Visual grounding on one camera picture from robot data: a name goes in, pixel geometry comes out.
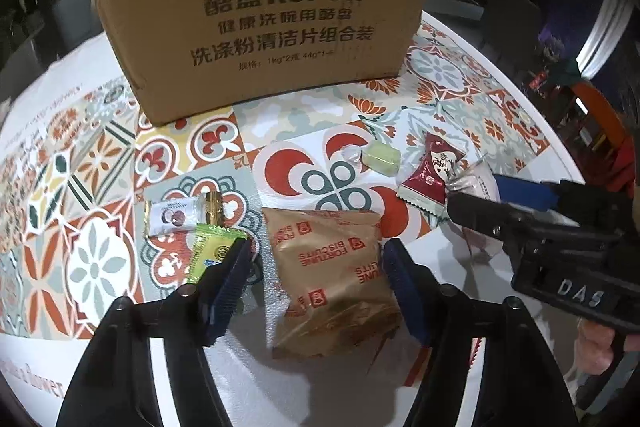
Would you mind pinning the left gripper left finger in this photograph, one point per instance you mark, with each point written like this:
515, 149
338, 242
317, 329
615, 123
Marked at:
113, 383

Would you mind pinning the brown fortune biscuits packet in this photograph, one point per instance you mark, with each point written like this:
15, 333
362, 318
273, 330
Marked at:
329, 267

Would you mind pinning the brown cardboard box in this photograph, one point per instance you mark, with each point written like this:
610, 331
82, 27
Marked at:
183, 57

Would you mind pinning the right hand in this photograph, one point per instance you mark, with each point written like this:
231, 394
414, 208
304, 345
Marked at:
593, 347

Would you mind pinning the white gold candy wrapper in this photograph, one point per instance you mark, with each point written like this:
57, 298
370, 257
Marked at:
182, 214

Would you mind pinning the patterned tile tablecloth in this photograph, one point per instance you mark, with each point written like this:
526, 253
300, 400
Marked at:
79, 159

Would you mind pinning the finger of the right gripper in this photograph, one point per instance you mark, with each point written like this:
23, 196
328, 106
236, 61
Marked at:
511, 224
545, 195

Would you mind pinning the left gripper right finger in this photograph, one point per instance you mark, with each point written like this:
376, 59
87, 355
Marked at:
521, 384

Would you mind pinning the white grey snack packet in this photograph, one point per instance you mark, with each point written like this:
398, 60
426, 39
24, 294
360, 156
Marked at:
478, 180

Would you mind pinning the pale green wrapped candy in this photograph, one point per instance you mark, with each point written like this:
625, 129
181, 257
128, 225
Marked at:
377, 156

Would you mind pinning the red white snack packet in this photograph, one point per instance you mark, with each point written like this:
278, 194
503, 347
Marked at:
425, 188

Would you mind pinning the green yellow snack packet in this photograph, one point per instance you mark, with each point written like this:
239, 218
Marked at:
211, 246

